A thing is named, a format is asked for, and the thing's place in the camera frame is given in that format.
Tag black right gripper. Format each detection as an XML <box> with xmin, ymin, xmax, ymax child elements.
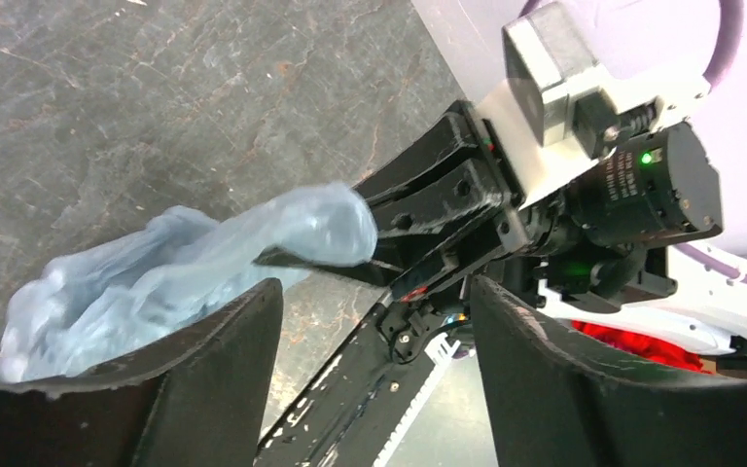
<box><xmin>254</xmin><ymin>100</ymin><xmax>580</xmax><ymax>301</ymax></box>

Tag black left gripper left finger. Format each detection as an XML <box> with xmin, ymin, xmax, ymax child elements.
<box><xmin>0</xmin><ymin>279</ymin><xmax>283</xmax><ymax>466</ymax></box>

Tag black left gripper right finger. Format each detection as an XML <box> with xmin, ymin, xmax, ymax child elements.
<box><xmin>470</xmin><ymin>277</ymin><xmax>747</xmax><ymax>466</ymax></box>

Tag translucent blue trash bag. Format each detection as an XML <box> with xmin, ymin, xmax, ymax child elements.
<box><xmin>0</xmin><ymin>183</ymin><xmax>377</xmax><ymax>383</ymax></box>

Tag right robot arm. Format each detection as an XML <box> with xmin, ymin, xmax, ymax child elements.
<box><xmin>335</xmin><ymin>100</ymin><xmax>722</xmax><ymax>371</ymax></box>

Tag white toothed cable strip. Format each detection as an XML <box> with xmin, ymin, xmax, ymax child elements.
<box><xmin>373</xmin><ymin>334</ymin><xmax>461</xmax><ymax>467</ymax></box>

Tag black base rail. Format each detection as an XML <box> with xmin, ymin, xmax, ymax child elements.
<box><xmin>254</xmin><ymin>296</ymin><xmax>472</xmax><ymax>467</ymax></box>

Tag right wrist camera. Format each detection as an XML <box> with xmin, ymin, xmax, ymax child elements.
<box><xmin>476</xmin><ymin>2</ymin><xmax>711</xmax><ymax>207</ymax></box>

